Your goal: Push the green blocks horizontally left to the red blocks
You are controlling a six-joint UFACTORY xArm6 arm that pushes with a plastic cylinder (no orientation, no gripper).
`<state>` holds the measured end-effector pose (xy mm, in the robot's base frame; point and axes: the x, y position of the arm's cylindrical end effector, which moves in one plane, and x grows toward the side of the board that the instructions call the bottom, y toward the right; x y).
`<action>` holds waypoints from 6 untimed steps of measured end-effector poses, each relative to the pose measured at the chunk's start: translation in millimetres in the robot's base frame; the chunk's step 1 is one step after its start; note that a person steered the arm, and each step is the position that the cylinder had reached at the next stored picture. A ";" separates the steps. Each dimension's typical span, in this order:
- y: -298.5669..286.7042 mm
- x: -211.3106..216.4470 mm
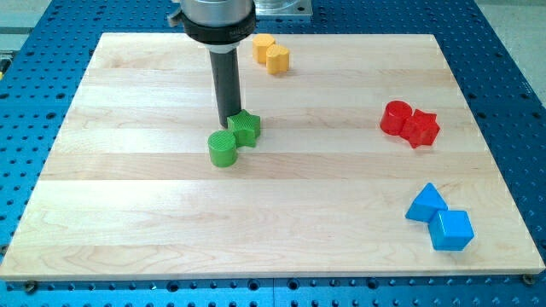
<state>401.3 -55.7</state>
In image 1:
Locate green star block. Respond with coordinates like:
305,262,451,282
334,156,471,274
227,109,261,148

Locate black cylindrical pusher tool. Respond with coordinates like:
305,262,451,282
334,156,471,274
209,43,241,128

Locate blue cube block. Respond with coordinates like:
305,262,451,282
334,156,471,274
428,211,474,251

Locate blue triangle block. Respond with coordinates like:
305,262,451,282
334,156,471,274
405,182,448,223

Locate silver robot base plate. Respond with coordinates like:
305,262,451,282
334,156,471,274
254,0,313,17

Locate yellow hexagon block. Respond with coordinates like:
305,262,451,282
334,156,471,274
252,33,276,64

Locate red star block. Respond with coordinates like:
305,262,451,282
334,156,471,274
400,109,440,148

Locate yellow heart block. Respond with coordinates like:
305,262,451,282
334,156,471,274
266,44,290,74

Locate green cylinder block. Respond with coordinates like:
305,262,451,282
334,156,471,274
207,130,237,167

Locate wooden board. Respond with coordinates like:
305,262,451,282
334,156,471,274
1,33,544,281

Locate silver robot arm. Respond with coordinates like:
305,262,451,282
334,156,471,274
167,0,256,128

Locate red cylinder block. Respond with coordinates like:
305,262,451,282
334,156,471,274
380,101,413,136

